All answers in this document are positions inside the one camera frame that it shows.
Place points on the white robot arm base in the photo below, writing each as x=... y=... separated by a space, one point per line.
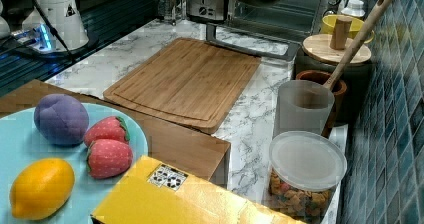
x=57 y=26

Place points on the yellow bowl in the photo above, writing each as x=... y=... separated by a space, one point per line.
x=329 y=21

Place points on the bamboo cutting board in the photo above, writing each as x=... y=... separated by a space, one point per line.
x=189 y=82

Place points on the wooden block stand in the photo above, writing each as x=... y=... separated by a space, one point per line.
x=194 y=152

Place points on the frosted plastic cup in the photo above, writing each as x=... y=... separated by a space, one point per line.
x=302 y=105

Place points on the silver toaster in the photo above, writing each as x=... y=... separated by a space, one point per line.
x=210 y=10

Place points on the upper plush strawberry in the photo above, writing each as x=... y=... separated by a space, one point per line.
x=112 y=127

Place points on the plush strawberry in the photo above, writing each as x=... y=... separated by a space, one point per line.
x=112 y=127
x=108 y=158

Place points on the yellow cardboard box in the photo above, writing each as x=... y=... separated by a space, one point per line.
x=152 y=192

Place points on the snack jar with white lid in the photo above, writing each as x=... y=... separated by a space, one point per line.
x=304 y=171

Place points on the glass french press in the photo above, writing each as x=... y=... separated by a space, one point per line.
x=170 y=11

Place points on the lower plush strawberry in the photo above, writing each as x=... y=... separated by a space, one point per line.
x=108 y=158

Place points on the dark canister with wooden lid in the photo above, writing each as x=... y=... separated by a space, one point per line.
x=316 y=54

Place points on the brown utensil holder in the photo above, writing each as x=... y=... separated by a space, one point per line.
x=338 y=91

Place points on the purple plush fruit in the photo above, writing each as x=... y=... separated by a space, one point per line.
x=61 y=119

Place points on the white capped bottle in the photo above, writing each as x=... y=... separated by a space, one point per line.
x=354 y=8

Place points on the yellow toy lemon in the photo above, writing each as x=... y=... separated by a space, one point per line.
x=41 y=189

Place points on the wooden spoon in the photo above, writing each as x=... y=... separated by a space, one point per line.
x=340 y=32

